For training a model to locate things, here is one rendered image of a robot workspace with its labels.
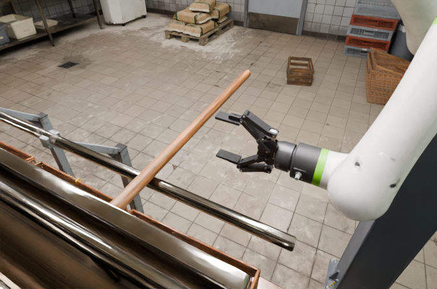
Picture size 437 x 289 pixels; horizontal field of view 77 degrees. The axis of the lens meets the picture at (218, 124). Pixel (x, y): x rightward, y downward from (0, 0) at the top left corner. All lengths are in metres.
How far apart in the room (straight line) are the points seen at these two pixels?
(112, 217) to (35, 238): 0.09
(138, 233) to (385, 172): 0.41
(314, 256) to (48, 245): 1.76
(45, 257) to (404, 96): 0.55
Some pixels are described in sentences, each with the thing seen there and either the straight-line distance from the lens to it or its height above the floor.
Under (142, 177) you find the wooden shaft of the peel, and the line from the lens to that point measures 0.64.
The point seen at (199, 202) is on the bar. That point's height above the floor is 1.17.
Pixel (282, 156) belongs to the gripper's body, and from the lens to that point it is 0.68.
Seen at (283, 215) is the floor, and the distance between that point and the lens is 2.09.
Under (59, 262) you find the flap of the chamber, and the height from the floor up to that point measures 1.40.
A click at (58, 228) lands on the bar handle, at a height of 1.46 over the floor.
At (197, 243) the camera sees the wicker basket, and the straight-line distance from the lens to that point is 1.09.
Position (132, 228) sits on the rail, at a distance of 0.29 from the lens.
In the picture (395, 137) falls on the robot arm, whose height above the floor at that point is 1.38.
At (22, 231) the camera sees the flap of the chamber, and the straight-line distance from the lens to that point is 0.37.
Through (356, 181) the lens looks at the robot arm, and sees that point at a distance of 0.54.
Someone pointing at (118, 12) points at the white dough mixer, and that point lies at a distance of 6.04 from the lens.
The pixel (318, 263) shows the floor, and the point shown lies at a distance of 1.96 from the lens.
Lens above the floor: 1.66
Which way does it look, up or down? 36 degrees down
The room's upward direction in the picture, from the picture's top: straight up
